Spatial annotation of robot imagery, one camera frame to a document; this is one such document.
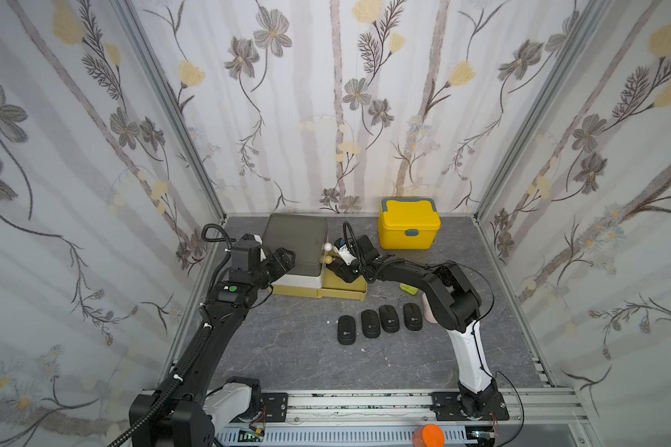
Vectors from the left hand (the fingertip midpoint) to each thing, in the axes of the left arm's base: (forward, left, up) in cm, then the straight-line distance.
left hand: (291, 257), depth 79 cm
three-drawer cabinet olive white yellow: (+9, -4, -2) cm, 10 cm away
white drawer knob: (+7, -10, -5) cm, 14 cm away
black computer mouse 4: (-11, -37, -20) cm, 43 cm away
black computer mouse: (-14, -16, -21) cm, 30 cm away
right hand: (+10, -16, -17) cm, 25 cm away
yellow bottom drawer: (+1, -12, -20) cm, 23 cm away
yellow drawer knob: (+7, -10, -11) cm, 17 cm away
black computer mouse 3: (-11, -30, -20) cm, 38 cm away
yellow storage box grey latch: (+20, -39, -8) cm, 45 cm away
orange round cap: (-43, -33, -11) cm, 55 cm away
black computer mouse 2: (-12, -24, -21) cm, 34 cm away
